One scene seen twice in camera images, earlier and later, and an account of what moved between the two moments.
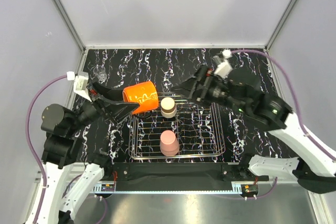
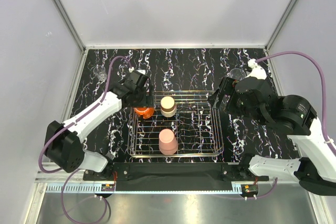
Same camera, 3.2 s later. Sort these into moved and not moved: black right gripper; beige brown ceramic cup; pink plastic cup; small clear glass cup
Moved: black right gripper
Not moved: small clear glass cup; pink plastic cup; beige brown ceramic cup
